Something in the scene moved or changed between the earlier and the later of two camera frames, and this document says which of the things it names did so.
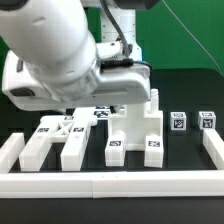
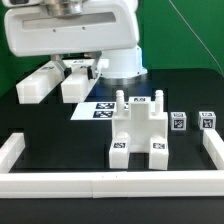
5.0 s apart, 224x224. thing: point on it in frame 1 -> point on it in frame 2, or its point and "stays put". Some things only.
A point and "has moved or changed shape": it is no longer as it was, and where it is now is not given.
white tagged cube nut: x=178 y=121 stays put
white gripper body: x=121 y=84 -> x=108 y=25
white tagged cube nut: x=207 y=120 stays put
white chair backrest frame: x=72 y=129 has moved or changed shape
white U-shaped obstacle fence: x=108 y=184 stays put
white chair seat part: x=137 y=122 has moved or changed shape
